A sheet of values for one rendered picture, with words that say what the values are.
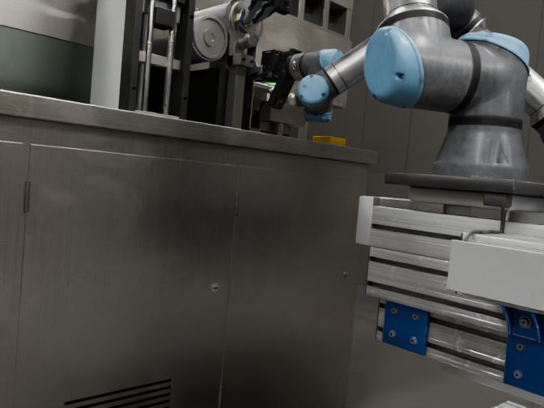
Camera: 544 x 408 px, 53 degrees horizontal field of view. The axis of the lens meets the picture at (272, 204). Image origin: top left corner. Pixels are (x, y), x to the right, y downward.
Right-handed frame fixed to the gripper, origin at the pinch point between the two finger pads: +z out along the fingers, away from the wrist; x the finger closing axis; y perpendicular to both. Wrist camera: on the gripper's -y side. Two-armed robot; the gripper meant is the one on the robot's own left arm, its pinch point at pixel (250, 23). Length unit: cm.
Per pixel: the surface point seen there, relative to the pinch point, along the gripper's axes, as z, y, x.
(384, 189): 104, 28, -217
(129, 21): 2.4, -12.5, 41.7
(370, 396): 74, -99, -69
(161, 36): 18.9, 8.5, 17.0
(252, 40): 0.4, -7.5, 2.7
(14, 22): 34, 18, 53
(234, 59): 7.5, -8.6, 4.7
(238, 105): 15.2, -18.8, 2.2
